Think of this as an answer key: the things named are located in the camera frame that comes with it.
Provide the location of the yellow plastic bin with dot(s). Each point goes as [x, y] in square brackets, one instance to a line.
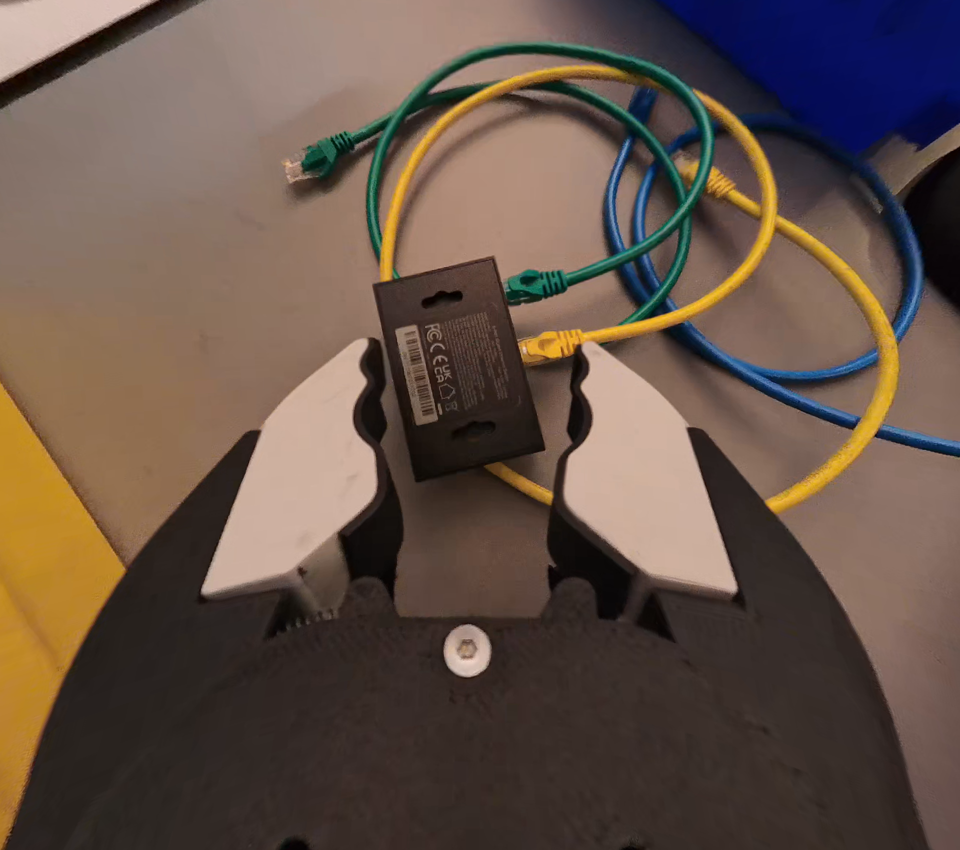
[37, 565]

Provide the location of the black network switch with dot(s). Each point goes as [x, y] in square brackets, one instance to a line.
[465, 370]

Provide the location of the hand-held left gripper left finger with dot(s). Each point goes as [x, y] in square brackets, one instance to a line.
[307, 475]

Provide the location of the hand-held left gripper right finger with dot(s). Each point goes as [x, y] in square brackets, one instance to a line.
[645, 482]

